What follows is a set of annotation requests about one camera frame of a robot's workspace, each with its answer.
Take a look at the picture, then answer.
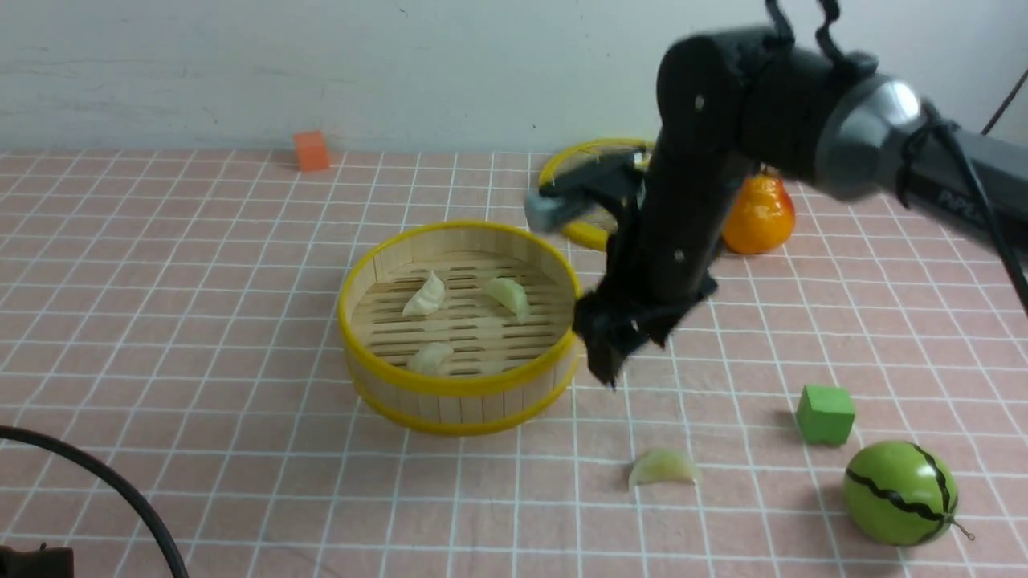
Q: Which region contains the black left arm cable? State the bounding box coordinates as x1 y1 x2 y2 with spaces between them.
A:
0 425 190 578

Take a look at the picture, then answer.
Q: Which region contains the green foam cube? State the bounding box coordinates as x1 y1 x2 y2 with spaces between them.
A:
794 384 856 447

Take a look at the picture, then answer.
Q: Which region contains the orange yellow toy pear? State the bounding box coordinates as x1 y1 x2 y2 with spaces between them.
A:
722 165 797 255

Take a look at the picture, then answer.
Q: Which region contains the white dumpling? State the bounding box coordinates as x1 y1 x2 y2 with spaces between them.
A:
406 344 455 377
402 270 447 318

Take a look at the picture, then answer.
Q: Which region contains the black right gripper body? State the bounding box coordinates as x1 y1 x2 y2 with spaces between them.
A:
573 153 720 358

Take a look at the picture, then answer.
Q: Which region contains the green dumpling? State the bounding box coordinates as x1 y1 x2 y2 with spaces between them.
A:
483 278 530 324
627 449 701 490

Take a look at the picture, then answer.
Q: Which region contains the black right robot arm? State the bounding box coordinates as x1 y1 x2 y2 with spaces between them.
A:
566 1 1026 388

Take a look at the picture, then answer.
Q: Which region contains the orange foam cube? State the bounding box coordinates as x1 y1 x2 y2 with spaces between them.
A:
292 129 331 173

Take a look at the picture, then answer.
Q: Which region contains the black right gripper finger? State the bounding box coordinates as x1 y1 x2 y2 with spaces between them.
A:
585 333 643 391

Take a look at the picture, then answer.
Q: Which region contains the yellow woven steamer lid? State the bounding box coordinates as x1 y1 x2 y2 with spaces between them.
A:
537 138 656 251

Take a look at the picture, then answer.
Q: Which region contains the yellow bamboo steamer tray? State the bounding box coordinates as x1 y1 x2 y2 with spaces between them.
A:
337 221 581 436

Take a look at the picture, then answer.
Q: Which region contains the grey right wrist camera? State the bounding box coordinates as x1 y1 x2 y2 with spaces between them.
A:
524 149 648 234

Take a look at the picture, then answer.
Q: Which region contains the green toy watermelon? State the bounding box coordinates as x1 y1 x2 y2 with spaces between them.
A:
842 440 976 547

